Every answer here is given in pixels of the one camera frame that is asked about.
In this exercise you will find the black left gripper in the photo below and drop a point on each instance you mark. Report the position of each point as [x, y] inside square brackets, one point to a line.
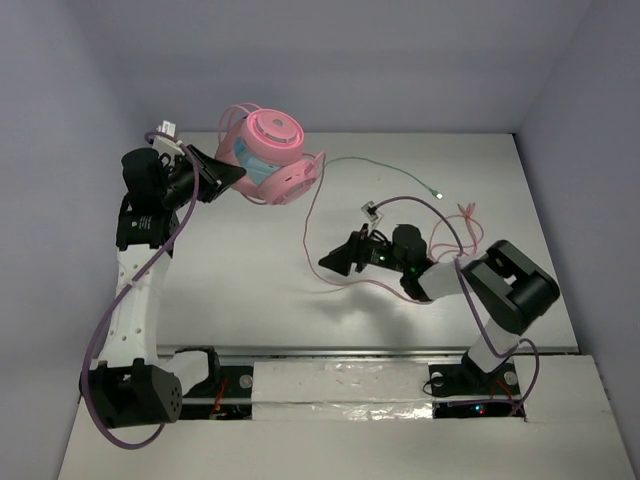
[201, 172]

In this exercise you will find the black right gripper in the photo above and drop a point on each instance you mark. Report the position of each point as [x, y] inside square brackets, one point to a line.
[355, 251]

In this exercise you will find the pink headphones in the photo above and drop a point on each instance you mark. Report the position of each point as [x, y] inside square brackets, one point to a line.
[276, 138]

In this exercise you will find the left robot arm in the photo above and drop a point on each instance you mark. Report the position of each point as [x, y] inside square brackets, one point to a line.
[124, 382]

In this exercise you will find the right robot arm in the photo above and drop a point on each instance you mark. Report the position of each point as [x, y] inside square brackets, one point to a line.
[505, 289]

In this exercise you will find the blue headphones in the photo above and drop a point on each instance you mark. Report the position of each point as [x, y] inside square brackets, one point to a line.
[257, 170]

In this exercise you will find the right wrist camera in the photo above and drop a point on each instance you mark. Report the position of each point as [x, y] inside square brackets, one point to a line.
[372, 214]

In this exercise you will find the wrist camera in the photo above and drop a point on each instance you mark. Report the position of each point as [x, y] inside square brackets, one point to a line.
[372, 214]
[164, 140]

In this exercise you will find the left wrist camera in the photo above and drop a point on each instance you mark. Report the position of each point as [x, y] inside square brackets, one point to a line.
[164, 140]

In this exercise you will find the metal rail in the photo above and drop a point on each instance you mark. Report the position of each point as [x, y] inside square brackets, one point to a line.
[279, 351]

